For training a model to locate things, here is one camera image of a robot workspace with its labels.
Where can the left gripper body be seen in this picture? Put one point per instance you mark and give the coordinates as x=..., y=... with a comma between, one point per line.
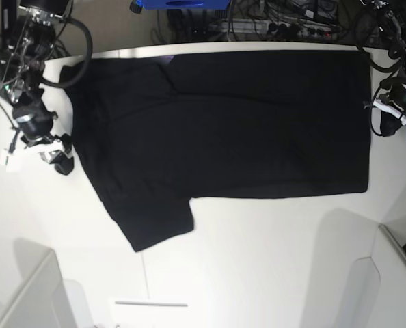
x=389, y=97

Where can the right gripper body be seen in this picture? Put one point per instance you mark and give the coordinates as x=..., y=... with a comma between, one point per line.
x=36, y=124

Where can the black T-shirt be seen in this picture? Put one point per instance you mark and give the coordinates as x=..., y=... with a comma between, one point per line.
x=154, y=133

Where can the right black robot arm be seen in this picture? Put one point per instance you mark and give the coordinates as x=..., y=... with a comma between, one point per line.
x=31, y=43

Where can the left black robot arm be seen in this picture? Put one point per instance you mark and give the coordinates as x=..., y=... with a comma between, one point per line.
x=391, y=22

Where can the black panel on floor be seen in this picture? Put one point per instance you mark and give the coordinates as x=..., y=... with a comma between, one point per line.
x=9, y=10

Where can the white table divider panel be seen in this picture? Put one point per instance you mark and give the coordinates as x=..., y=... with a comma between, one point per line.
x=41, y=300

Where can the white slotted tray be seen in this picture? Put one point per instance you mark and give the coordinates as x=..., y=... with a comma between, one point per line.
x=147, y=313

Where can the blue box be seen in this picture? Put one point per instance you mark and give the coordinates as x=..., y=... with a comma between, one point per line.
x=183, y=4

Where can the white power strip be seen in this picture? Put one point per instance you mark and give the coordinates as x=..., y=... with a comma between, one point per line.
x=304, y=29

